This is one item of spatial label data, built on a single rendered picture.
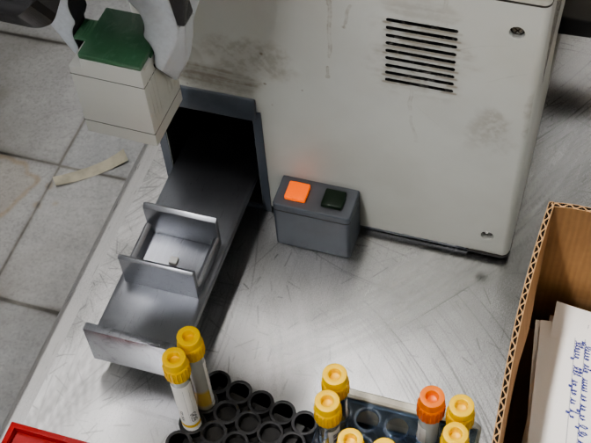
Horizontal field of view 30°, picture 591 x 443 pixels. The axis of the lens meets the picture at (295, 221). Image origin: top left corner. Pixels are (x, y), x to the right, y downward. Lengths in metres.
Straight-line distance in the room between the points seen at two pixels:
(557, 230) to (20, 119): 1.62
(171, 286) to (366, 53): 0.22
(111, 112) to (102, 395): 0.24
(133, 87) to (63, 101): 1.59
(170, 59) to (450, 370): 0.31
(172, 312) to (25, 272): 1.21
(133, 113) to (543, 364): 0.31
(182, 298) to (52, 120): 1.43
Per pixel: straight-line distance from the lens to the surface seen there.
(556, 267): 0.75
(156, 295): 0.79
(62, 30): 0.64
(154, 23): 0.61
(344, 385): 0.66
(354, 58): 0.72
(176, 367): 0.68
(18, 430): 0.80
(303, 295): 0.83
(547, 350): 0.74
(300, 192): 0.81
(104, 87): 0.64
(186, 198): 0.84
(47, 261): 1.98
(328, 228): 0.82
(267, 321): 0.82
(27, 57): 2.33
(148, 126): 0.65
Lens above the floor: 1.57
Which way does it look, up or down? 53 degrees down
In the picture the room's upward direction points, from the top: 5 degrees counter-clockwise
